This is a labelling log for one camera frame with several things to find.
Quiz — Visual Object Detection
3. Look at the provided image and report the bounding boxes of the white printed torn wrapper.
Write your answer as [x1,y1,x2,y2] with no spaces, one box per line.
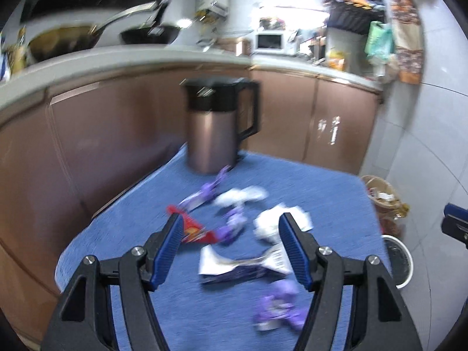
[198,244,293,284]

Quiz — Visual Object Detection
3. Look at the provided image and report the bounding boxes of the red snack wrapper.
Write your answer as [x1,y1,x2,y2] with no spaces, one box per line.
[167,205,218,244]

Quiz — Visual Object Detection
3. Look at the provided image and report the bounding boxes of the white tissue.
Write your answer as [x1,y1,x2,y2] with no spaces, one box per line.
[254,203,313,244]

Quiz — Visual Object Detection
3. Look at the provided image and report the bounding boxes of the long purple twisted wrapper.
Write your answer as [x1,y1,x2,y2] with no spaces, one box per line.
[178,166,230,212]

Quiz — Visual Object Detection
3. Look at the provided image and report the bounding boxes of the small purple candy wrapper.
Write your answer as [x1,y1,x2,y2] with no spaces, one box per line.
[216,205,247,245]

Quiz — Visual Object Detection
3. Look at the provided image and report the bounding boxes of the white plastic bag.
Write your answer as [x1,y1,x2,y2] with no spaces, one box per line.
[214,185,269,208]

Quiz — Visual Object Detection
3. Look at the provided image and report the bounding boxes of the white rimmed trash can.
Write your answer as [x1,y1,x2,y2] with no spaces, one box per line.
[381,235,414,289]

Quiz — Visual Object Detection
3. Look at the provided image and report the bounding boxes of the beige trash bin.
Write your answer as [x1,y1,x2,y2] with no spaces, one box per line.
[361,175,409,219]

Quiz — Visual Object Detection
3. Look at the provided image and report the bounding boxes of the brown kitchen cabinets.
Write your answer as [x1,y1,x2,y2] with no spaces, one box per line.
[1,63,381,344]

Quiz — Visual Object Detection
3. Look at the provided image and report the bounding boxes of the amber oil bottle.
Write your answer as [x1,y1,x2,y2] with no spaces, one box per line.
[379,204,410,238]

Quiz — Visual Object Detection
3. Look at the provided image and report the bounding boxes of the blue towel mat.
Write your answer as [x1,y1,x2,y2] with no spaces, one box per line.
[55,152,387,350]

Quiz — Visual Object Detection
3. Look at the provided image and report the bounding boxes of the green plastic bag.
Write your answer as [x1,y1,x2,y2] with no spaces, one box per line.
[364,21,393,61]

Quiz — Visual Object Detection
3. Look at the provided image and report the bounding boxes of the yellow food package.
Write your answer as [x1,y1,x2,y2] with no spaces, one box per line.
[326,49,347,71]

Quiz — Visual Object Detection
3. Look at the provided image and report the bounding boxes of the floral hanging apron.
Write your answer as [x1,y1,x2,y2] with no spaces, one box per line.
[390,0,424,85]

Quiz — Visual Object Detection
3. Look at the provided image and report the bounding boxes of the white microwave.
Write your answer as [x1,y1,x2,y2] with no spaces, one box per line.
[253,30,297,56]

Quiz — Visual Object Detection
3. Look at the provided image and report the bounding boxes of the copper black electric kettle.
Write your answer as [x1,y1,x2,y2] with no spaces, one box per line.
[182,75,261,174]

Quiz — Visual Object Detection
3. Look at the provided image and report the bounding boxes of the pot on microwave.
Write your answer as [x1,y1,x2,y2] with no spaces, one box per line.
[259,18,285,30]

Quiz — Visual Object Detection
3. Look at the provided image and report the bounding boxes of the copper rice cooker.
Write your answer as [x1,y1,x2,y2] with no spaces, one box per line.
[216,37,252,56]

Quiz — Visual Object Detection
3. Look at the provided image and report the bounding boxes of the brass wok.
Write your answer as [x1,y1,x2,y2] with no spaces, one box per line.
[28,2,159,63]

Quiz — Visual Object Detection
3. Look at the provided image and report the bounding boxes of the black frying pan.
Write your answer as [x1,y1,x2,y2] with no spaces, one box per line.
[120,0,182,45]

